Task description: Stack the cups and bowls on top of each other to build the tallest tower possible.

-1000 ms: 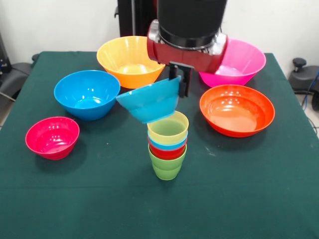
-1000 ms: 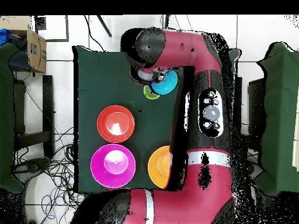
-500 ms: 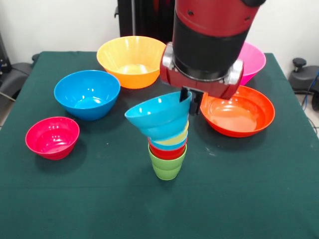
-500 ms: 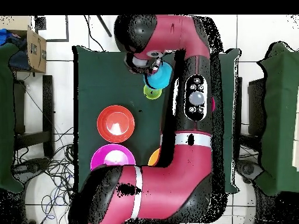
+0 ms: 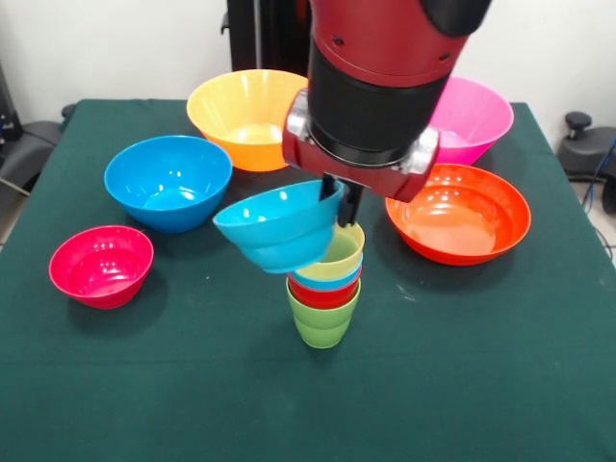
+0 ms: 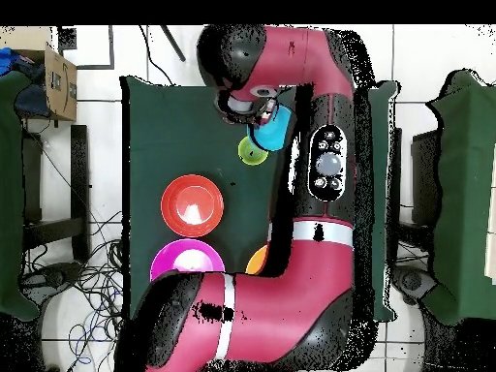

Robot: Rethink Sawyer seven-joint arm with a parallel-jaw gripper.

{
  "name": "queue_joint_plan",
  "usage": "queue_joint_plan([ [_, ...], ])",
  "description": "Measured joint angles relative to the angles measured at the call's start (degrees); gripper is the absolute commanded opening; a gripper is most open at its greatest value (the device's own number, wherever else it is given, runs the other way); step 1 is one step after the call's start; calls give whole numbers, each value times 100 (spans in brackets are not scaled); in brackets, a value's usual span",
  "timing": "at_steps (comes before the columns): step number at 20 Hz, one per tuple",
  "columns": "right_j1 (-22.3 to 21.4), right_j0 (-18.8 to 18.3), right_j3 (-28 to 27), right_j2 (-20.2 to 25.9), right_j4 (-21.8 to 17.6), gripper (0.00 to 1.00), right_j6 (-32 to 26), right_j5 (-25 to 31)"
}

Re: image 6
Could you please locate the small light blue bowl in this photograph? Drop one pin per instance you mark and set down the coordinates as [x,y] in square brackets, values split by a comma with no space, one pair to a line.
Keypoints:
[275,131]

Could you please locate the yellow cup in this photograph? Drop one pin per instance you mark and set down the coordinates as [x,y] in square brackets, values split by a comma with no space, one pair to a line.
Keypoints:
[250,155]

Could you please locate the large orange bowl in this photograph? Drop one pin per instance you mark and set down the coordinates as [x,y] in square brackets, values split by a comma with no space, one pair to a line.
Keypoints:
[259,261]

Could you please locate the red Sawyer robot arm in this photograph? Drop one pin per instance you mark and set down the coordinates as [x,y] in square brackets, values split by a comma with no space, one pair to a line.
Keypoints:
[290,290]

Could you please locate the dark green table cloth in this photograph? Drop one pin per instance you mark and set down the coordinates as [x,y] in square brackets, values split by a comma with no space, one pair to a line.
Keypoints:
[162,116]

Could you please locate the black stand leg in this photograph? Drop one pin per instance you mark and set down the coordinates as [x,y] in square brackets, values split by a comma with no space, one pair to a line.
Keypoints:
[172,42]

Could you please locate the shallow red-orange bowl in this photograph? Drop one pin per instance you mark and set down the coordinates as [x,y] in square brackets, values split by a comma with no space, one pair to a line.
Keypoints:
[192,205]

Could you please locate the large pink bowl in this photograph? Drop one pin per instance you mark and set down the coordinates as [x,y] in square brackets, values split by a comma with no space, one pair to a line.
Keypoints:
[166,259]

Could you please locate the cardboard box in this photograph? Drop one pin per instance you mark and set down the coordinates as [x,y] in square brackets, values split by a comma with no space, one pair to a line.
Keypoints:
[62,89]

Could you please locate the green side table cloth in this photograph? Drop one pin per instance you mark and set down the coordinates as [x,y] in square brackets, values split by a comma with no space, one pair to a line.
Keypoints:
[465,174]
[9,193]

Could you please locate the dark bag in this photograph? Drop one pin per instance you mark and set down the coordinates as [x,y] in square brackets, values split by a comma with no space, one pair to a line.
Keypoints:
[33,100]

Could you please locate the black metal frame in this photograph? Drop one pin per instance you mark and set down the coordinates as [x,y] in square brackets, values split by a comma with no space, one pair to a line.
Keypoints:
[79,174]
[424,174]

